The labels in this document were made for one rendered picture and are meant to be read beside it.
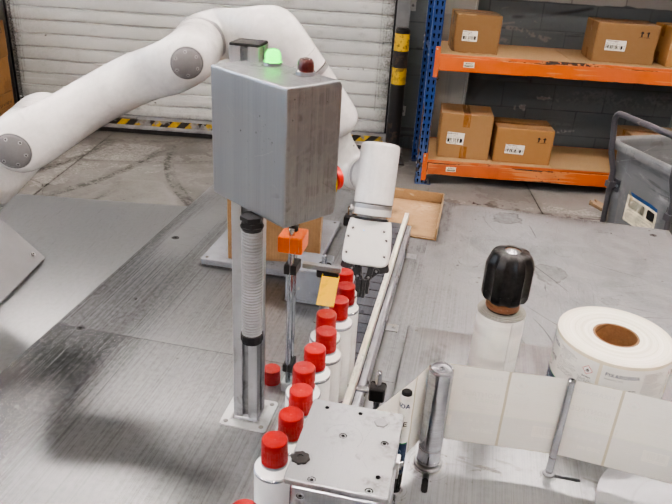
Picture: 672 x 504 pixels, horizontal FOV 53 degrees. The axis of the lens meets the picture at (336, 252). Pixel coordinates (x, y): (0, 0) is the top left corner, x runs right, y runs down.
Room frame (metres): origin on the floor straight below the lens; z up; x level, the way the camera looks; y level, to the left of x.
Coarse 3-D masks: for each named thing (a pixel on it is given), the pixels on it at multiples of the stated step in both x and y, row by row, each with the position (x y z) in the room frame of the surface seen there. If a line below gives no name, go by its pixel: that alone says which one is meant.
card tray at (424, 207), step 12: (396, 192) 2.14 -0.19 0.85; (408, 192) 2.14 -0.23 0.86; (420, 192) 2.13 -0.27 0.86; (432, 192) 2.12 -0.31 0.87; (396, 204) 2.08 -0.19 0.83; (408, 204) 2.09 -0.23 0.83; (420, 204) 2.10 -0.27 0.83; (432, 204) 2.10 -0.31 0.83; (396, 216) 1.98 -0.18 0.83; (420, 216) 1.99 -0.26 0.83; (432, 216) 2.00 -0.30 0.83; (420, 228) 1.90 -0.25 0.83; (432, 228) 1.90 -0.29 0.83
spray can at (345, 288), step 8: (344, 288) 1.04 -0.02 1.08; (352, 288) 1.04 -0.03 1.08; (352, 296) 1.04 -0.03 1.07; (352, 304) 1.04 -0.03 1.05; (352, 312) 1.03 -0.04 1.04; (352, 320) 1.03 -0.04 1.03; (352, 328) 1.03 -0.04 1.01; (352, 336) 1.03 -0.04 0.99; (352, 344) 1.03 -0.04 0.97; (352, 352) 1.04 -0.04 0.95; (352, 360) 1.04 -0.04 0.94; (352, 368) 1.04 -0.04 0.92
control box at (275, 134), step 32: (224, 64) 0.95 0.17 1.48; (256, 64) 0.96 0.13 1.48; (224, 96) 0.92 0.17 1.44; (256, 96) 0.87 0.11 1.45; (288, 96) 0.83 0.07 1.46; (320, 96) 0.87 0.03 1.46; (224, 128) 0.92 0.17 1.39; (256, 128) 0.87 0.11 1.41; (288, 128) 0.83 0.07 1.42; (320, 128) 0.87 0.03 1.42; (224, 160) 0.93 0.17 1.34; (256, 160) 0.87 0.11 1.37; (288, 160) 0.83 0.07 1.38; (320, 160) 0.87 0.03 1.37; (224, 192) 0.93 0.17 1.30; (256, 192) 0.87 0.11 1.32; (288, 192) 0.83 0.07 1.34; (320, 192) 0.87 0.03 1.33; (288, 224) 0.83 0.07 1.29
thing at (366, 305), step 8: (392, 224) 1.81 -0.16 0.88; (400, 224) 1.81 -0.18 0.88; (392, 232) 1.75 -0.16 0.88; (392, 240) 1.70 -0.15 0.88; (392, 248) 1.65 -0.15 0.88; (392, 272) 1.58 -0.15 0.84; (376, 280) 1.46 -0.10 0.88; (376, 288) 1.42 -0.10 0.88; (360, 296) 1.38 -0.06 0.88; (368, 296) 1.38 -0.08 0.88; (376, 296) 1.38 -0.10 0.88; (360, 304) 1.34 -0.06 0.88; (368, 304) 1.34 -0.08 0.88; (360, 312) 1.30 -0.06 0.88; (368, 312) 1.31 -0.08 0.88; (360, 320) 1.27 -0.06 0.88; (368, 320) 1.27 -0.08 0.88; (360, 328) 1.24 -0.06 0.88; (360, 336) 1.21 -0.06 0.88; (360, 344) 1.18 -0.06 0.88; (360, 376) 1.12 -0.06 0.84; (352, 400) 1.00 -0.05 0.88
